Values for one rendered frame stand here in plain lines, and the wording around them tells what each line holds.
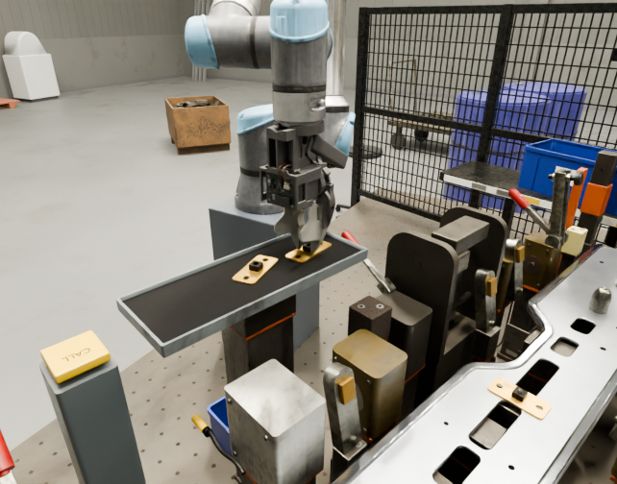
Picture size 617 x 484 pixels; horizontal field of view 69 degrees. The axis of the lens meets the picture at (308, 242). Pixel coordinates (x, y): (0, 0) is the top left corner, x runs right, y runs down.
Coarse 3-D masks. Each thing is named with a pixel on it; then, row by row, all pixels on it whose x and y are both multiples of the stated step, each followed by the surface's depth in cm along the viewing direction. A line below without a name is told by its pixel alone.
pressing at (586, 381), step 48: (576, 288) 95; (576, 336) 81; (480, 384) 70; (576, 384) 70; (432, 432) 62; (528, 432) 62; (576, 432) 62; (336, 480) 55; (384, 480) 56; (432, 480) 56; (480, 480) 56; (528, 480) 56
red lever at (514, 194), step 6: (510, 192) 106; (516, 192) 106; (516, 198) 105; (522, 198) 105; (522, 204) 105; (528, 204) 104; (528, 210) 105; (534, 210) 104; (534, 216) 104; (540, 216) 104; (540, 222) 103; (546, 222) 103; (546, 228) 103
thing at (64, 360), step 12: (84, 336) 55; (96, 336) 55; (48, 348) 53; (60, 348) 53; (72, 348) 53; (84, 348) 53; (96, 348) 53; (48, 360) 51; (60, 360) 51; (72, 360) 51; (84, 360) 51; (96, 360) 52; (108, 360) 53; (60, 372) 50; (72, 372) 50
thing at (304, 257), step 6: (306, 246) 75; (324, 246) 77; (330, 246) 77; (294, 252) 75; (300, 252) 75; (306, 252) 75; (318, 252) 75; (288, 258) 73; (294, 258) 73; (300, 258) 73; (306, 258) 73
